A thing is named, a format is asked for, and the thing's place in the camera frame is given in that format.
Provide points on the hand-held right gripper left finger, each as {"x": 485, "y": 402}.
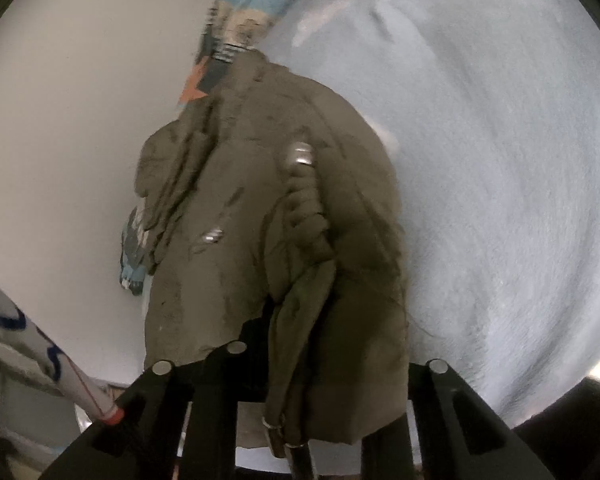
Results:
{"x": 220, "y": 375}

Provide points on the bed with light blue sheet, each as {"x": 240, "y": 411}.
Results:
{"x": 480, "y": 160}

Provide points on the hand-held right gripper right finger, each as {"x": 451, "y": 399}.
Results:
{"x": 445, "y": 410}

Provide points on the olive green padded coat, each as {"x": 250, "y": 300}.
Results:
{"x": 260, "y": 200}

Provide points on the dark cloth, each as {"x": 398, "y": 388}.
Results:
{"x": 570, "y": 435}

